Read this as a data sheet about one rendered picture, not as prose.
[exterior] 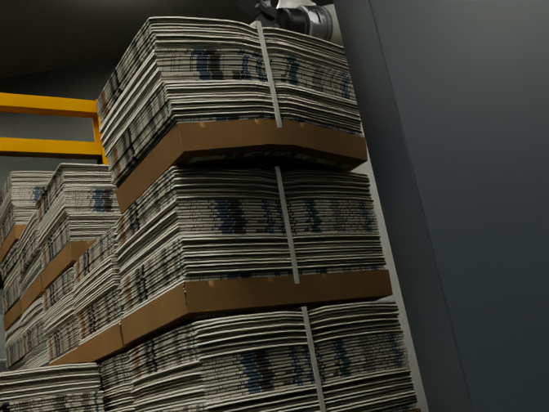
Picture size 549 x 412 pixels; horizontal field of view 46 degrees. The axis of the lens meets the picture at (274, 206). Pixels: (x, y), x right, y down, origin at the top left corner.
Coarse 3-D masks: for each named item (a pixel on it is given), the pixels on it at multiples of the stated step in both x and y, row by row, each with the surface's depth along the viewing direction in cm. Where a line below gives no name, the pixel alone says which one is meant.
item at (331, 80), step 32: (288, 32) 113; (288, 64) 111; (320, 64) 115; (288, 96) 108; (320, 96) 111; (352, 96) 116; (352, 128) 113; (288, 160) 109; (320, 160) 110; (352, 160) 111
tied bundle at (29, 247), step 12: (36, 216) 173; (36, 228) 172; (24, 240) 186; (36, 240) 170; (24, 252) 186; (36, 252) 172; (24, 264) 184; (36, 264) 173; (24, 276) 190; (36, 276) 174; (24, 288) 189; (36, 300) 175; (24, 312) 189
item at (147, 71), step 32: (160, 32) 99; (192, 32) 102; (224, 32) 106; (128, 64) 107; (160, 64) 97; (192, 64) 100; (224, 64) 103; (128, 96) 107; (160, 96) 98; (192, 96) 98; (224, 96) 101; (256, 96) 104; (128, 128) 109; (160, 128) 99; (128, 160) 110; (192, 160) 97; (224, 160) 101
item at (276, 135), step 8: (272, 120) 104; (288, 120) 106; (272, 128) 103; (280, 128) 104; (288, 128) 105; (272, 136) 103; (280, 136) 104; (288, 136) 105; (280, 144) 103; (288, 144) 104
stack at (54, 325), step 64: (192, 192) 97; (256, 192) 103; (320, 192) 109; (128, 256) 113; (192, 256) 93; (256, 256) 99; (320, 256) 105; (384, 256) 112; (64, 320) 146; (192, 320) 95; (256, 320) 95; (320, 320) 101; (384, 320) 107; (128, 384) 114; (192, 384) 91; (256, 384) 92; (320, 384) 97; (384, 384) 103
